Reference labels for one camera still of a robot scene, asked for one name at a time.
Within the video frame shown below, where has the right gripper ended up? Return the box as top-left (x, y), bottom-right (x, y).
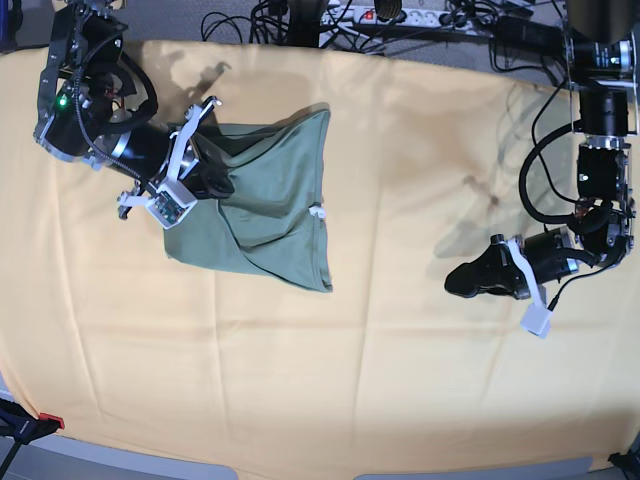
top-left (107, 122), bottom-right (235, 199)

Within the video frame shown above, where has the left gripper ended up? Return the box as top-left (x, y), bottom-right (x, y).
top-left (444, 227), bottom-right (579, 300)

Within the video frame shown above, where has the green T-shirt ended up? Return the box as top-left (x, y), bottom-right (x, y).
top-left (164, 108), bottom-right (333, 293)

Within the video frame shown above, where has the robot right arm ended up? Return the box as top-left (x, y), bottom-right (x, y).
top-left (34, 1), bottom-right (178, 194)

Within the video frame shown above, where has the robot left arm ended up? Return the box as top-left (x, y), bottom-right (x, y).
top-left (444, 1), bottom-right (639, 300)

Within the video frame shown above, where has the yellow table cloth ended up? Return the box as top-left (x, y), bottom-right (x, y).
top-left (1, 41), bottom-right (639, 479)

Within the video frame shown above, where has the white power strip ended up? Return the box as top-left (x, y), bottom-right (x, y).
top-left (321, 5), bottom-right (480, 36)

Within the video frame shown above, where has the black clamp right corner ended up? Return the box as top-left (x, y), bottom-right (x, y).
top-left (608, 449), bottom-right (640, 480)

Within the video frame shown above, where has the black power adapter brick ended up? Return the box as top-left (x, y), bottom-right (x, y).
top-left (494, 16), bottom-right (564, 56)

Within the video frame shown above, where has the blue red clamp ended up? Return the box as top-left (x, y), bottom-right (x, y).
top-left (0, 399), bottom-right (65, 445)

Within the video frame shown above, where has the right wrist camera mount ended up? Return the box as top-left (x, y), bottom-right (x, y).
top-left (118, 96), bottom-right (222, 230)

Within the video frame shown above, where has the black centre stand post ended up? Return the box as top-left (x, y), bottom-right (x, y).
top-left (285, 0), bottom-right (327, 48)

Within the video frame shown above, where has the black cable bundle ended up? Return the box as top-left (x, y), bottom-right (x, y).
top-left (487, 29), bottom-right (586, 91)

